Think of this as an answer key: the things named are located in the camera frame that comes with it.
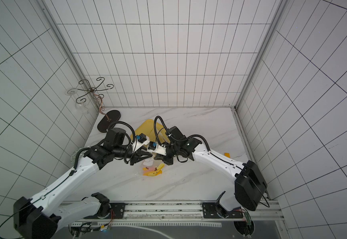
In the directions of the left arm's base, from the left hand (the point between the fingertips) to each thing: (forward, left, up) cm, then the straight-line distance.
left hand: (147, 155), depth 72 cm
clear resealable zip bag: (-2, -1, -10) cm, 10 cm away
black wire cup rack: (+38, +35, +11) cm, 53 cm away
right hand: (+4, -4, -3) cm, 7 cm away
